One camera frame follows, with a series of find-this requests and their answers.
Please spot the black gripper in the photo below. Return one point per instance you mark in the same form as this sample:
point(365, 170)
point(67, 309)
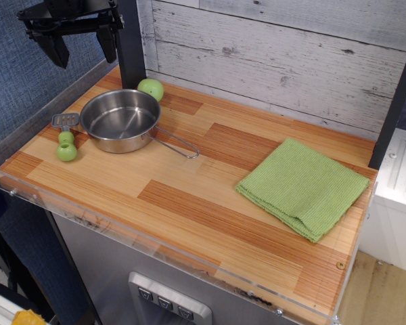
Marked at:
point(49, 20)

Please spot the green towel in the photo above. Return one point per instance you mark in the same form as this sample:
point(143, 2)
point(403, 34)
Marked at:
point(304, 189)

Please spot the green toy apple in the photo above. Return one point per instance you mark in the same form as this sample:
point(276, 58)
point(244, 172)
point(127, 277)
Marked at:
point(152, 87)

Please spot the silver cabinet with button panel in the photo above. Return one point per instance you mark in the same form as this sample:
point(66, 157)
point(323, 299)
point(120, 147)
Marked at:
point(128, 286)

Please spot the yellow object bottom left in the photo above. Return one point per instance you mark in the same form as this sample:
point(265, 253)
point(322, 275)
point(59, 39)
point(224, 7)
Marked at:
point(27, 317)

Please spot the clear acrylic front guard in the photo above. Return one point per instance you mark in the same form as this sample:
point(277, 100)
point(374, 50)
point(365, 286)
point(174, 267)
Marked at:
point(204, 229)

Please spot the white appliance at right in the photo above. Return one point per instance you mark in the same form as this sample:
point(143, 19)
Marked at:
point(384, 232)

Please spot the black left vertical post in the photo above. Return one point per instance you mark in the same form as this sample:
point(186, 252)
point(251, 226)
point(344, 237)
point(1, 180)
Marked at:
point(130, 48)

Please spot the black vertical post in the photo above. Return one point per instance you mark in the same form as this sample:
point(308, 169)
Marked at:
point(130, 48)
point(389, 124)

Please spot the silver pot with wire handle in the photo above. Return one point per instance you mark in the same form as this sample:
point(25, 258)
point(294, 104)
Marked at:
point(126, 120)

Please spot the toy spatula green handle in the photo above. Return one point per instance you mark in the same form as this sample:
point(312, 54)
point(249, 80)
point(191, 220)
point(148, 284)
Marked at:
point(66, 150)

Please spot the black right vertical post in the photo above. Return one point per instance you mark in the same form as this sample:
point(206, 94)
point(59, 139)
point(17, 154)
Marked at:
point(389, 124)

